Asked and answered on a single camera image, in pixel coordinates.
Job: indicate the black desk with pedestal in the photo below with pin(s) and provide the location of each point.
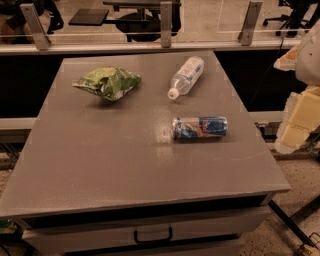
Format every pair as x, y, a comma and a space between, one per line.
143, 25

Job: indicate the black drawer handle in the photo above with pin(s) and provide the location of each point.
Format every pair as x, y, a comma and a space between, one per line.
153, 236

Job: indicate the right metal railing bracket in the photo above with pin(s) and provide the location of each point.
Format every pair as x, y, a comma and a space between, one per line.
245, 36

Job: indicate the black office chair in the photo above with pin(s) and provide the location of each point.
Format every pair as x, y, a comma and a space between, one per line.
295, 21

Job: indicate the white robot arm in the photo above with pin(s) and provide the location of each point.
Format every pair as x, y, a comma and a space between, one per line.
308, 57

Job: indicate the left metal railing bracket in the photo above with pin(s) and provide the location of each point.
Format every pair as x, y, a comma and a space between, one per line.
40, 38

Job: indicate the grey cabinet drawer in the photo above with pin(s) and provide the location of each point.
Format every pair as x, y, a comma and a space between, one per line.
120, 233

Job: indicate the green chip bag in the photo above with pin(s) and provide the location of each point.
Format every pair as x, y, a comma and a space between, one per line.
111, 83

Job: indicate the blue silver redbull can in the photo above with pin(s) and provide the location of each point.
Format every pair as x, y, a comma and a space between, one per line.
198, 127

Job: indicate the metal railing bracket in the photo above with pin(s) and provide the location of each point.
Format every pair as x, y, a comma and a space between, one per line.
166, 19
40, 38
245, 36

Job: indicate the clear plastic water bottle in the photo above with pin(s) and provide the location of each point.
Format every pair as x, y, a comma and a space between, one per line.
185, 78

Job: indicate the middle metal railing bracket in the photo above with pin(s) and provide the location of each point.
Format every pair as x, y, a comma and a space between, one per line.
166, 19

